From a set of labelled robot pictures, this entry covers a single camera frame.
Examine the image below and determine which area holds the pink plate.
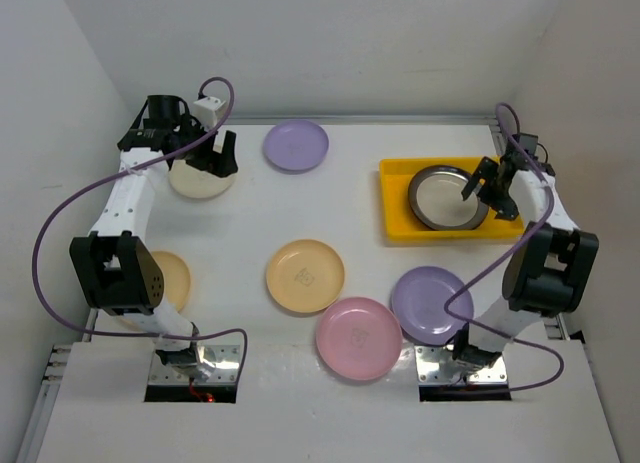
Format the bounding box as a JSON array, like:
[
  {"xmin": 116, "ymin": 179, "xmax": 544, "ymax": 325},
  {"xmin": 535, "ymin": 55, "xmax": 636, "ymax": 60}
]
[{"xmin": 315, "ymin": 297, "xmax": 403, "ymax": 382}]

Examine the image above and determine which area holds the yellow plate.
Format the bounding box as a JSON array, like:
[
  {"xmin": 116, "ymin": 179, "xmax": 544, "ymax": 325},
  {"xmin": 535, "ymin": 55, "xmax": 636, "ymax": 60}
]
[
  {"xmin": 265, "ymin": 239, "xmax": 346, "ymax": 314},
  {"xmin": 112, "ymin": 250, "xmax": 193, "ymax": 328}
]

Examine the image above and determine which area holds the dark-rimmed plate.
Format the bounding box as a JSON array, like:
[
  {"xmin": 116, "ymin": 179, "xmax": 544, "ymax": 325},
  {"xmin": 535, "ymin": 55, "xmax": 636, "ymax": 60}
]
[{"xmin": 408, "ymin": 165, "xmax": 489, "ymax": 231}]

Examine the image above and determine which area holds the yellow plastic bin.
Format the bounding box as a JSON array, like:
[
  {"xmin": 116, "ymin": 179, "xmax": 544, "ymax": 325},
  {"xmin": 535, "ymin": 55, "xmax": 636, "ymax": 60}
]
[{"xmin": 379, "ymin": 156, "xmax": 524, "ymax": 245}]

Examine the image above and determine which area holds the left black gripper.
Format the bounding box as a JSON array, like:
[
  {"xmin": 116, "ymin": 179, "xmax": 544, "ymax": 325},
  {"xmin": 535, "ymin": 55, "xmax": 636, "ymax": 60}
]
[{"xmin": 171, "ymin": 113, "xmax": 236, "ymax": 177}]

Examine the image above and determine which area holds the purple plate at back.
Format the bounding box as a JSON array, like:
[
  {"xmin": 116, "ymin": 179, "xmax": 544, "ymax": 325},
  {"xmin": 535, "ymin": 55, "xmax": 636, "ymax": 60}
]
[{"xmin": 263, "ymin": 119, "xmax": 329, "ymax": 173}]

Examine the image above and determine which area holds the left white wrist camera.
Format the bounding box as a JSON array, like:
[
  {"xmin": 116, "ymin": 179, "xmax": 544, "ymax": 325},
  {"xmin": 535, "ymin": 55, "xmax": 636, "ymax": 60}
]
[{"xmin": 190, "ymin": 96, "xmax": 227, "ymax": 130}]

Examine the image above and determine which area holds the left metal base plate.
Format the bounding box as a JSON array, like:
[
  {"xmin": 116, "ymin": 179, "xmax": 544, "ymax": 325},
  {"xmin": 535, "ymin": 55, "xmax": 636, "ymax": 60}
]
[{"xmin": 148, "ymin": 343, "xmax": 240, "ymax": 386}]

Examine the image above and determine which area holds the aluminium table frame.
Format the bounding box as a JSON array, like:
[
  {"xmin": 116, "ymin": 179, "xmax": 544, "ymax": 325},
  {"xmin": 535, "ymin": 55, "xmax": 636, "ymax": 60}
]
[{"xmin": 14, "ymin": 113, "xmax": 586, "ymax": 463}]

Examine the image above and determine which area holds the purple plate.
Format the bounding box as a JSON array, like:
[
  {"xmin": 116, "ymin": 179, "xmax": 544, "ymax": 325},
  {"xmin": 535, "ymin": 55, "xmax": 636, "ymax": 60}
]
[
  {"xmin": 391, "ymin": 266, "xmax": 465, "ymax": 347},
  {"xmin": 263, "ymin": 119, "xmax": 329, "ymax": 173}
]

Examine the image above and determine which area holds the metal base plate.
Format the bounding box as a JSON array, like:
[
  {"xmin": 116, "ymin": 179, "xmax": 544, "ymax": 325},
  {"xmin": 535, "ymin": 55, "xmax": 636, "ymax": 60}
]
[
  {"xmin": 414, "ymin": 344, "xmax": 508, "ymax": 387},
  {"xmin": 148, "ymin": 343, "xmax": 240, "ymax": 386}
]

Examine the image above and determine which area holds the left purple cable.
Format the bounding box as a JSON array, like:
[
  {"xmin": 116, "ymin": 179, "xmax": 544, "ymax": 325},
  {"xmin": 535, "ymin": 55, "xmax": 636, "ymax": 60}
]
[{"xmin": 30, "ymin": 77, "xmax": 249, "ymax": 384}]

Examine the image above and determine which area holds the purple plate front right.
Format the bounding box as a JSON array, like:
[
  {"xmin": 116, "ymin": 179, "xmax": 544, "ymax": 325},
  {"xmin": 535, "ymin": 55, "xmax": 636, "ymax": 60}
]
[{"xmin": 391, "ymin": 266, "xmax": 465, "ymax": 347}]

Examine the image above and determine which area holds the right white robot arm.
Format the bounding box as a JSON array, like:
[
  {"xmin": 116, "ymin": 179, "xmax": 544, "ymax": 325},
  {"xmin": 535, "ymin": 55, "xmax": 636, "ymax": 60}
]
[{"xmin": 452, "ymin": 133, "xmax": 599, "ymax": 371}]

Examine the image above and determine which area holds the yellow plate centre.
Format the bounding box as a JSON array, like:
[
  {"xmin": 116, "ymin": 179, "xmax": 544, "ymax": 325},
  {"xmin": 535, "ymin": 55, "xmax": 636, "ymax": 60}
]
[{"xmin": 265, "ymin": 239, "xmax": 346, "ymax": 314}]

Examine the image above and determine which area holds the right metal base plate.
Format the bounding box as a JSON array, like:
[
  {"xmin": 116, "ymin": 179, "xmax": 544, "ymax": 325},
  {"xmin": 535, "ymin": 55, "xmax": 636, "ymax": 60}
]
[{"xmin": 414, "ymin": 344, "xmax": 508, "ymax": 387}]

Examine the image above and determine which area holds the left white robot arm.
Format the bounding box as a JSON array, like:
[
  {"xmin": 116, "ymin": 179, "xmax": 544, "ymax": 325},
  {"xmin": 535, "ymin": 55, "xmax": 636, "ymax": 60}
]
[{"xmin": 70, "ymin": 95, "xmax": 238, "ymax": 378}]

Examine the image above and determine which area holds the yellow plate left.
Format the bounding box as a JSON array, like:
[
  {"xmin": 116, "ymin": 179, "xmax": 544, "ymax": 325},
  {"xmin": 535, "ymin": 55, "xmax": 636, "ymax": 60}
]
[{"xmin": 112, "ymin": 250, "xmax": 193, "ymax": 328}]

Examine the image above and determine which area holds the cream plate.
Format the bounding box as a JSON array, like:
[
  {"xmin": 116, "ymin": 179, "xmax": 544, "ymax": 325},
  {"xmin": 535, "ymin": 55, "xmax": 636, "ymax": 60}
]
[{"xmin": 168, "ymin": 159, "xmax": 237, "ymax": 200}]

